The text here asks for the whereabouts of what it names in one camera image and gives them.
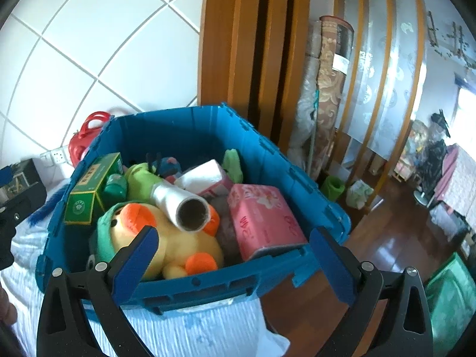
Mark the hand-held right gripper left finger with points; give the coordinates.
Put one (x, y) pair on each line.
(139, 260)

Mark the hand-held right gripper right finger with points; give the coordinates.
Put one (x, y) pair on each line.
(331, 264)

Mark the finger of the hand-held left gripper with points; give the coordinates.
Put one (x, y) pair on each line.
(22, 202)
(5, 176)

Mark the yellow duck plush toy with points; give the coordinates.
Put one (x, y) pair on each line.
(178, 241)

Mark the green cardboard box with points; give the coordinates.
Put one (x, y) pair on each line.
(87, 189)

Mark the white paper roll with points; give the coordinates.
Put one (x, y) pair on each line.
(174, 200)

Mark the green frog plush toy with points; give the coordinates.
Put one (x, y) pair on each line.
(139, 182)

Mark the pink tissue pack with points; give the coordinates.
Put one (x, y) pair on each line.
(202, 176)
(260, 219)

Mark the person's left hand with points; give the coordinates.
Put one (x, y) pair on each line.
(6, 306)

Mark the green cylinder container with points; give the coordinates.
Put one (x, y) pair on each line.
(333, 189)

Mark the white green bag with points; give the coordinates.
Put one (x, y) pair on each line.
(359, 193)

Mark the red plastic basket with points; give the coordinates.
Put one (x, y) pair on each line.
(80, 141)

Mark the blue pink soft toy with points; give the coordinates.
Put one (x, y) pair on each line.
(169, 165)

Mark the green plastic bin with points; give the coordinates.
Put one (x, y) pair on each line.
(452, 297)

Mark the pink cloth covered table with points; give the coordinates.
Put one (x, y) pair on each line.
(459, 178)

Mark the rolled patterned carpet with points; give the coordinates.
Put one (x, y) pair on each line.
(327, 81)

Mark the frosted glass wooden partition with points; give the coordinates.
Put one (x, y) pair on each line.
(372, 63)

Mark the white wall socket strip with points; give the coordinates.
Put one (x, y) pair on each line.
(55, 156)

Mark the calligraphy wall scroll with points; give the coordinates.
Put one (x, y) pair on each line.
(446, 26)

